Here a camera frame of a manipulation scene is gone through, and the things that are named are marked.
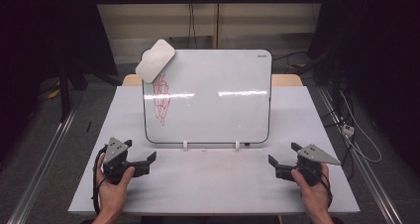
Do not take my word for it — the black metal stand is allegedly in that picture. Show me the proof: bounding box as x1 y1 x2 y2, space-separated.
58 59 73 123

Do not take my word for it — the person's left hand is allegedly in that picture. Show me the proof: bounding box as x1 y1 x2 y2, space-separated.
95 153 137 218

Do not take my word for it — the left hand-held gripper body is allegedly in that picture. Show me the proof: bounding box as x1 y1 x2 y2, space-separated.
102 137 134 185

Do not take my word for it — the white floor cable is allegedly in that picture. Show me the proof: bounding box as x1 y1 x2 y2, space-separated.
339 89 383 164

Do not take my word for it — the aluminium floor rail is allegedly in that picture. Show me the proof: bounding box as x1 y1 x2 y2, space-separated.
6 107 79 224
317 85 403 224

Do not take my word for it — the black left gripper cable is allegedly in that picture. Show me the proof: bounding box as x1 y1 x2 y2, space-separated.
91 145 109 216

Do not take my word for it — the black curtain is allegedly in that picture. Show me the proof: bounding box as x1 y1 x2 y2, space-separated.
0 0 119 164
306 0 420 175

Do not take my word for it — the yellow and black floor object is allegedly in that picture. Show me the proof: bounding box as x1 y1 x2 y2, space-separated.
37 77 62 101

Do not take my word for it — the light wooden table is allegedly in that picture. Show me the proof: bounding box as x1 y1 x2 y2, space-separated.
121 73 304 88

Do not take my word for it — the white whiteboard with black rim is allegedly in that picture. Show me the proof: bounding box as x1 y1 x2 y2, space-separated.
141 49 273 145

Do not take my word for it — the person's right hand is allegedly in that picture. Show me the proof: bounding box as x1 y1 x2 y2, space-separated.
290 163 333 218

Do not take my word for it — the white whiteboard eraser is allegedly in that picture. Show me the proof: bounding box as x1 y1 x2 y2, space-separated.
135 39 176 84

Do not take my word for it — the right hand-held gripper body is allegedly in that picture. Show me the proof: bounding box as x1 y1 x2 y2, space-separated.
295 144 342 187

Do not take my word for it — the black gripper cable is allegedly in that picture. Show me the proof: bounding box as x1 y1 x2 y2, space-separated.
317 168 334 209
91 145 109 216

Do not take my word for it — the black hanging cable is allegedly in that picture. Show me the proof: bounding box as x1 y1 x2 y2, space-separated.
187 2 199 50

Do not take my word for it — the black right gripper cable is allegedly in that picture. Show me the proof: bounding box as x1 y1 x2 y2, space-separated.
317 168 334 209

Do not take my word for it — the thin black floor cable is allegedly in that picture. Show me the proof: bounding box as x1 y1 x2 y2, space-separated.
271 51 309 62

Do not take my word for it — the white power strip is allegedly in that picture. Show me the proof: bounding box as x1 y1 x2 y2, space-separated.
341 123 356 138

